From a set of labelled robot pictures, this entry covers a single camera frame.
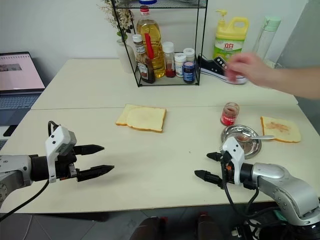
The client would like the open laptop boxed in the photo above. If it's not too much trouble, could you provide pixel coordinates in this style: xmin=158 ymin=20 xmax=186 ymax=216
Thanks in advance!
xmin=0 ymin=51 xmax=47 ymax=126

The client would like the dried flower bunch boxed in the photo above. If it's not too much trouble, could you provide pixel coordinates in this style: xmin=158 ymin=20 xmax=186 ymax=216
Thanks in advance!
xmin=96 ymin=0 xmax=138 ymax=42

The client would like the black smartphone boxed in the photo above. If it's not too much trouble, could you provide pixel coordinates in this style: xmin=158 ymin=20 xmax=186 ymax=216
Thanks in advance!
xmin=2 ymin=124 xmax=19 ymax=138

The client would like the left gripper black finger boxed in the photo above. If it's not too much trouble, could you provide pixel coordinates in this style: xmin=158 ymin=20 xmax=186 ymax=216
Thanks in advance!
xmin=75 ymin=164 xmax=115 ymax=183
xmin=73 ymin=143 xmax=105 ymax=156

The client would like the black wire shelf rack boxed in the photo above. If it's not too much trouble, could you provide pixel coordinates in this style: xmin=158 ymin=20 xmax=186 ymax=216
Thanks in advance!
xmin=111 ymin=0 xmax=209 ymax=88

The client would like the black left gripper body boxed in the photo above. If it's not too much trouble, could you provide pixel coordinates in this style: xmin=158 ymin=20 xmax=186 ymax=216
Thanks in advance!
xmin=54 ymin=146 xmax=79 ymax=181

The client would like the white seasoning jar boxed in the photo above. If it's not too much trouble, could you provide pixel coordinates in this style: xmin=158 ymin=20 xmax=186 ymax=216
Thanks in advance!
xmin=173 ymin=52 xmax=188 ymax=79

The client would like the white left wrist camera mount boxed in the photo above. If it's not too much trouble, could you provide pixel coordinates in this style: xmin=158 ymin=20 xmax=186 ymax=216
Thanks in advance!
xmin=44 ymin=125 xmax=78 ymax=184

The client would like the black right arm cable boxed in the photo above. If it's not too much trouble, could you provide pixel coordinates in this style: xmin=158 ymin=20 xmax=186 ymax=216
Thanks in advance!
xmin=223 ymin=181 xmax=261 ymax=227

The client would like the spice jar with red contents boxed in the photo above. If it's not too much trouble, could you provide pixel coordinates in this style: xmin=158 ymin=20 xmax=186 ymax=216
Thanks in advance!
xmin=162 ymin=41 xmax=177 ymax=79

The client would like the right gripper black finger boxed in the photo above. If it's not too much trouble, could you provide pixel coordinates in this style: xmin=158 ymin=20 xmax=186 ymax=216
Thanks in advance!
xmin=206 ymin=151 xmax=223 ymax=162
xmin=194 ymin=169 xmax=224 ymax=190

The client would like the white vase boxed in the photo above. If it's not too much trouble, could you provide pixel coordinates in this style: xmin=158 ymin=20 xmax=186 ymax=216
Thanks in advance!
xmin=115 ymin=37 xmax=137 ymax=75

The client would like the metal spoon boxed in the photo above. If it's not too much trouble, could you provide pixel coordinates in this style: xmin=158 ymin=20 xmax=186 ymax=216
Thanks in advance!
xmin=235 ymin=134 xmax=276 ymax=143

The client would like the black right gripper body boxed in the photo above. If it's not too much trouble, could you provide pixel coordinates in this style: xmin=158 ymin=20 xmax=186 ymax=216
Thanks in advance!
xmin=219 ymin=149 xmax=236 ymax=191

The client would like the dark brown sauce bottle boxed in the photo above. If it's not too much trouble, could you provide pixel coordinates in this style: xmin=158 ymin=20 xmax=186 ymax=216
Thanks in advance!
xmin=132 ymin=34 xmax=157 ymax=84

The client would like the yellow dish soap bottle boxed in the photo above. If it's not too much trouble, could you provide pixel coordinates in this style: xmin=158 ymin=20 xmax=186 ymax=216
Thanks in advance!
xmin=212 ymin=9 xmax=250 ymax=62

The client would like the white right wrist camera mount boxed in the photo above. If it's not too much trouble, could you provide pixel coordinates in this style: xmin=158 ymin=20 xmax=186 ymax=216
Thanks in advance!
xmin=221 ymin=136 xmax=246 ymax=186

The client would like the round metal plate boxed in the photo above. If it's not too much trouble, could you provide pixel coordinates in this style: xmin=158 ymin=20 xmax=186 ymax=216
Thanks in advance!
xmin=220 ymin=124 xmax=262 ymax=160

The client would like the small glass jam jar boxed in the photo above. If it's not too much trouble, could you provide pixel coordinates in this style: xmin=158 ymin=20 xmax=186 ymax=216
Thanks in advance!
xmin=220 ymin=101 xmax=241 ymax=127

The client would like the white lidded jar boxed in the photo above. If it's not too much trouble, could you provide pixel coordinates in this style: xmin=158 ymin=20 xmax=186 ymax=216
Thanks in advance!
xmin=182 ymin=47 xmax=196 ymax=63

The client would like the black canvas sneaker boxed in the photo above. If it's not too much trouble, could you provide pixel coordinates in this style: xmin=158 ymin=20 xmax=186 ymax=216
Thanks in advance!
xmin=197 ymin=54 xmax=247 ymax=85

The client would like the plain white bread slice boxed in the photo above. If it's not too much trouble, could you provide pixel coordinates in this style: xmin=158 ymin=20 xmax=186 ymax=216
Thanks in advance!
xmin=115 ymin=103 xmax=137 ymax=127
xmin=125 ymin=106 xmax=167 ymax=134

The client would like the large cooking oil bottle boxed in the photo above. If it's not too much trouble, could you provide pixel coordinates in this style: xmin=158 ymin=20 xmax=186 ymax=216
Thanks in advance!
xmin=136 ymin=5 xmax=167 ymax=79

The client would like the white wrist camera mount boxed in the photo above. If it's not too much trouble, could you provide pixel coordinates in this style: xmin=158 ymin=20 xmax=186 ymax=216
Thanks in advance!
xmin=221 ymin=136 xmax=246 ymax=186
xmin=44 ymin=125 xmax=78 ymax=184

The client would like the clear bottle with green lid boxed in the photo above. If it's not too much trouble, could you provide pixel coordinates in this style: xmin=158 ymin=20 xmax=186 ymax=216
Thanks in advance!
xmin=251 ymin=15 xmax=282 ymax=61

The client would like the person's bare hand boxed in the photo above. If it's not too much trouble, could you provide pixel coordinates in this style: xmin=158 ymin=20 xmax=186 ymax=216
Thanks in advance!
xmin=225 ymin=52 xmax=276 ymax=89

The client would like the bread slice with jam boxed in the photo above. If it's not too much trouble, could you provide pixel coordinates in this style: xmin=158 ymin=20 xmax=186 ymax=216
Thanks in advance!
xmin=260 ymin=115 xmax=302 ymax=144

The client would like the blue jar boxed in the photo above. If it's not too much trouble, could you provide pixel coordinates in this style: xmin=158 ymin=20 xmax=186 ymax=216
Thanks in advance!
xmin=182 ymin=60 xmax=196 ymax=84

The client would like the dark rounded shape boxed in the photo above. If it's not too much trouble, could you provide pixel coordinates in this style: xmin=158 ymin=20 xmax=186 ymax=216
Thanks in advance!
xmin=196 ymin=211 xmax=224 ymax=240
xmin=129 ymin=215 xmax=169 ymax=240

